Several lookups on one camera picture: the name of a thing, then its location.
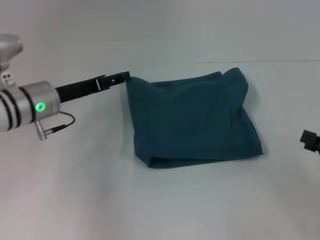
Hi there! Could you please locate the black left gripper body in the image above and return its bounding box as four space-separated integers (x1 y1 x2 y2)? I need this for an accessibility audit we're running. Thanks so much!
54 74 106 104

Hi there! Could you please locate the teal blue t-shirt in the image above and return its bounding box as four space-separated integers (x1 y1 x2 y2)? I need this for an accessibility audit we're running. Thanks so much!
125 66 264 169

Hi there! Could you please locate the dark red gripper cable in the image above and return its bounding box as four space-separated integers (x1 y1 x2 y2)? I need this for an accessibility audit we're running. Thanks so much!
46 111 76 133

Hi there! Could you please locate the silver cable connector plug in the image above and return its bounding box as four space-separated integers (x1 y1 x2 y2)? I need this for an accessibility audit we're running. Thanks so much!
34 119 50 141

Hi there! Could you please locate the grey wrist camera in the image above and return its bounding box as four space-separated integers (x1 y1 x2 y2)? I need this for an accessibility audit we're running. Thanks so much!
0 33 25 73

